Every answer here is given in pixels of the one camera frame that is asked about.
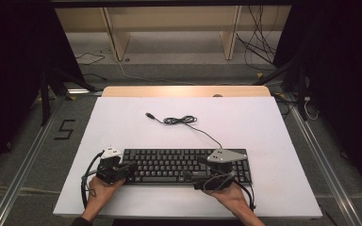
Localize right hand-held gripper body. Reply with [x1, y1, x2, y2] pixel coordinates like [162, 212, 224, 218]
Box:
[193, 148, 249, 192]

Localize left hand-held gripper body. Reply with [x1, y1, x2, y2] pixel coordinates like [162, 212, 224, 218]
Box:
[95, 146, 129, 186]

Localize black computer keyboard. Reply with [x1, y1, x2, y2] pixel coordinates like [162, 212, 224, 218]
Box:
[121, 148, 253, 186]

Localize person's left hand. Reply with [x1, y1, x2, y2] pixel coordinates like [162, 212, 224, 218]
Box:
[81, 175, 126, 218]

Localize person's right hand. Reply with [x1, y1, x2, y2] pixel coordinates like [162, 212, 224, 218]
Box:
[202, 185, 252, 218]

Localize short silver metal bar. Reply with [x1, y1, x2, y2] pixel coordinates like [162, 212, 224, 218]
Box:
[67, 89, 104, 95]

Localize black metal stand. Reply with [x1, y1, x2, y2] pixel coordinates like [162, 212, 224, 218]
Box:
[252, 53, 311, 122]
[38, 64, 97, 127]

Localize black curtain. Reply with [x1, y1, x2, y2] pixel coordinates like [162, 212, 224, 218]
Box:
[0, 0, 87, 185]
[272, 0, 362, 202]

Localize beige wooden shelf unit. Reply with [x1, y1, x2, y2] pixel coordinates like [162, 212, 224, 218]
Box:
[55, 5, 292, 62]

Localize left hand-held gripper cable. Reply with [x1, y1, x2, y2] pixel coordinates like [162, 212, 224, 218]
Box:
[80, 150, 105, 210]

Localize hand-held gripper cable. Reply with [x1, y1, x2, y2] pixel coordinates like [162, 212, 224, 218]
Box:
[80, 150, 105, 210]
[202, 170, 257, 212]

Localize right hand-held gripper cable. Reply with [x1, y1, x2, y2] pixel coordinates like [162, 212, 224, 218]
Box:
[202, 170, 257, 212]

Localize black keyboard cable with plug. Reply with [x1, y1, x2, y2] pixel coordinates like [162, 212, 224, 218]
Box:
[144, 112, 224, 151]

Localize long metal floor rail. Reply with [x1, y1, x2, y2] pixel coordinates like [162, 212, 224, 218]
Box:
[0, 96, 64, 226]
[289, 105, 362, 226]

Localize short white looped cable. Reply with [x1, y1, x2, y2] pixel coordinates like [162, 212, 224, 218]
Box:
[304, 96, 321, 121]

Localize bundle of black hanging cables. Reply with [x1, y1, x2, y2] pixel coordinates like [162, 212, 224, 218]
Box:
[235, 5, 280, 73]

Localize looped black floor cable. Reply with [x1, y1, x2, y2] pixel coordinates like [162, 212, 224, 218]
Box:
[74, 51, 107, 67]

